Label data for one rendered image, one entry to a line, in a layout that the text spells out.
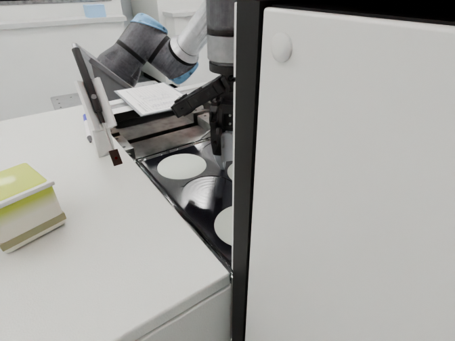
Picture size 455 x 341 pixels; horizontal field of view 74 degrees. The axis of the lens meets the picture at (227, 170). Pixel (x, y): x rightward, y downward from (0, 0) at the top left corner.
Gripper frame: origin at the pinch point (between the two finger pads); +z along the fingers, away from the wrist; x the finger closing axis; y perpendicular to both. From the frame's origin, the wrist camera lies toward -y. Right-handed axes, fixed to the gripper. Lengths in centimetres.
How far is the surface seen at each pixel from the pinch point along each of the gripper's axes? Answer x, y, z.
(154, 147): 8.9, -18.3, 3.3
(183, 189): -8.5, -5.0, 1.4
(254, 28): -31.9, 9.9, -29.4
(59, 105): 43, -72, 9
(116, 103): 15.2, -30.2, -4.7
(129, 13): 363, -207, 11
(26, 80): 182, -224, 49
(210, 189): -7.2, 0.0, 1.4
